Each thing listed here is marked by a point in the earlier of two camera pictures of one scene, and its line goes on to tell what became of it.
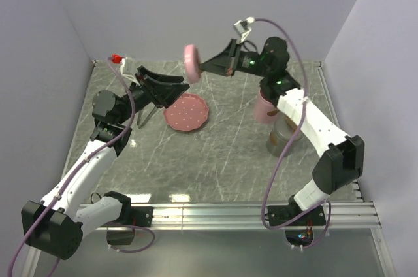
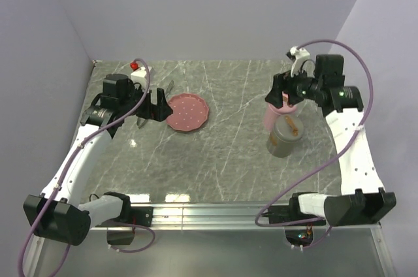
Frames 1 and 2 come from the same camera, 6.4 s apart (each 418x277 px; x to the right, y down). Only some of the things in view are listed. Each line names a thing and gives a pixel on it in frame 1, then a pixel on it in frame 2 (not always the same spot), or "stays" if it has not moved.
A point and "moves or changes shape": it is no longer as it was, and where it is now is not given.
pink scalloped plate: x=189 y=112 stays
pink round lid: x=191 y=58 moves or changes shape
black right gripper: x=224 y=63 -> x=284 y=82
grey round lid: x=283 y=127 stays
